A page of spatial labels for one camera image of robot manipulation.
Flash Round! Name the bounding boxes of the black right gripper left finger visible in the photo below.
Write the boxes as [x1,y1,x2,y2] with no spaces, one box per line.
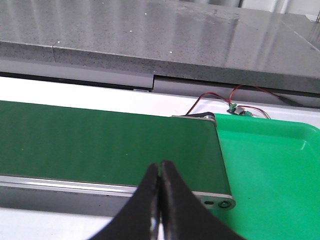
[91,163,160,240]

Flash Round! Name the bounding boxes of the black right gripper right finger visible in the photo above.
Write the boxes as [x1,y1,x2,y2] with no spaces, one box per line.
[160,160,243,240]

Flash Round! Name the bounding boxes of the green plastic tray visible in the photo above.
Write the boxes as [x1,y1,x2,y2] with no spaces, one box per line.
[214,114,320,240]

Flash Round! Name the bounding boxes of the green conveyor belt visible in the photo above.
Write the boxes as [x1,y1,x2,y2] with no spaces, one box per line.
[0,101,231,195]

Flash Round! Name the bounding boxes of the small green circuit board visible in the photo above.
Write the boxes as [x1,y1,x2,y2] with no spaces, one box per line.
[227,103,253,117]

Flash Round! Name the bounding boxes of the grey speckled stone counter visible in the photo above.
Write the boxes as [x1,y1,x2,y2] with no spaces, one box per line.
[0,0,320,94]

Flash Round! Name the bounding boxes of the red wire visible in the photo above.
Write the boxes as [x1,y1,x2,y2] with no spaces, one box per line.
[186,84,282,116]

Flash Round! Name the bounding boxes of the silver conveyor side rail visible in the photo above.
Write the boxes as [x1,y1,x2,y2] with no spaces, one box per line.
[0,175,236,210]

